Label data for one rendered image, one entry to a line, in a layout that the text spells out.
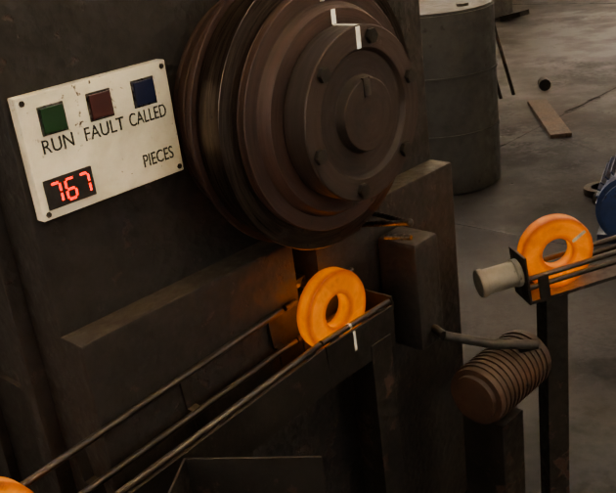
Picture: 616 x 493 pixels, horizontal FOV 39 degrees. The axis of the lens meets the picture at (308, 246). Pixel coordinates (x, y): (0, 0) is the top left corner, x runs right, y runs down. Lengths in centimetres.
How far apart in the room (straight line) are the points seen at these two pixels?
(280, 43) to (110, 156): 31
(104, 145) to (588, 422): 169
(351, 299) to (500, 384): 36
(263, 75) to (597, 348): 188
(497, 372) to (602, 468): 70
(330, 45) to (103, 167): 39
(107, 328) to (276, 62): 48
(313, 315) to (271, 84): 45
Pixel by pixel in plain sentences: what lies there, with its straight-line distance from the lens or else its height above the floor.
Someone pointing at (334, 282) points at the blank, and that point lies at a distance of 158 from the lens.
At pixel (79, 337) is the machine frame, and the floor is 87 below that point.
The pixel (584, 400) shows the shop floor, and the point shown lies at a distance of 269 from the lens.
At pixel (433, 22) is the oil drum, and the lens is 412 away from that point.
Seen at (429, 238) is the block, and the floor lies 80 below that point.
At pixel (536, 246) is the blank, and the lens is 184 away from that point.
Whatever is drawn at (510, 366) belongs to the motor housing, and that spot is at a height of 52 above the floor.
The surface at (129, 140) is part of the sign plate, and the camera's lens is 137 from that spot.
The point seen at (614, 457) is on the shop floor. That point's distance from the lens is 247.
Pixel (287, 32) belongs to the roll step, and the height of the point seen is 126.
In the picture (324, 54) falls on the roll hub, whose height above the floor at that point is 123.
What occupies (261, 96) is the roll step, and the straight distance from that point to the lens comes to 132.
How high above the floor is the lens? 145
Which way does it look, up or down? 22 degrees down
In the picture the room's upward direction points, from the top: 7 degrees counter-clockwise
